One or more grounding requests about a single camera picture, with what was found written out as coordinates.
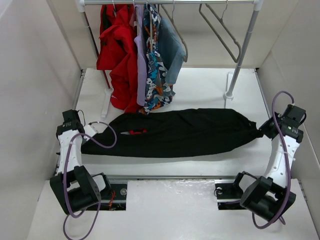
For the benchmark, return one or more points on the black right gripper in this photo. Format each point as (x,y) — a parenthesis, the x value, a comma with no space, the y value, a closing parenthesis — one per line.
(264,128)

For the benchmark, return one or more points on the lilac garment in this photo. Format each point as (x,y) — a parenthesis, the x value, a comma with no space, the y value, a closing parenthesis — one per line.
(141,55)

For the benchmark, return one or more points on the colourful patterned shorts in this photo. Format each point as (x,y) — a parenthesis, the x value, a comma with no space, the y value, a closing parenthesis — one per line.
(158,93)

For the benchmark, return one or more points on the black trousers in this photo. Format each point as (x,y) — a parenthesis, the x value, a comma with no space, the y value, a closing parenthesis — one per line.
(174,134)

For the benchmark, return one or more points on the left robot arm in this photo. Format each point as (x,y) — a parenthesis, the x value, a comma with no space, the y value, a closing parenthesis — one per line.
(73,186)

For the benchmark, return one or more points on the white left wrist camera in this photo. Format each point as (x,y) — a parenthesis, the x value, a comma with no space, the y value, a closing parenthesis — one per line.
(90,132)

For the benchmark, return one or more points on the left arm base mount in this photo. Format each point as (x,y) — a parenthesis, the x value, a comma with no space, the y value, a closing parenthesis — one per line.
(114,199)

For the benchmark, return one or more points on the red jacket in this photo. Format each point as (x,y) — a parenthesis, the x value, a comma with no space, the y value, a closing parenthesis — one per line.
(119,54)

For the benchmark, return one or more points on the white rack left foot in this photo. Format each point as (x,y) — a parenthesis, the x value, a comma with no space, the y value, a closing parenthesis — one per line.
(106,101)

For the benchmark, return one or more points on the metal clothes rack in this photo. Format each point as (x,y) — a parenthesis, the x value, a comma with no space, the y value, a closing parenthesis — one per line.
(232,77)

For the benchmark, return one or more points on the blue denim shorts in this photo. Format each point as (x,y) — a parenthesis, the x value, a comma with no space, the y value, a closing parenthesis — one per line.
(171,50)

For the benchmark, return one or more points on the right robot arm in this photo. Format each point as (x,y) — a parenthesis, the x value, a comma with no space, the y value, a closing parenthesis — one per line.
(269,195)

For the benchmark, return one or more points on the grey hanger with denim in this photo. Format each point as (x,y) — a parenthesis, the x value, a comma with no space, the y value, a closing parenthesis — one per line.
(178,32)

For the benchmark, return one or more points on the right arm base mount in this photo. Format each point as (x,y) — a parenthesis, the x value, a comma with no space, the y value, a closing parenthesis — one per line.
(228,196)

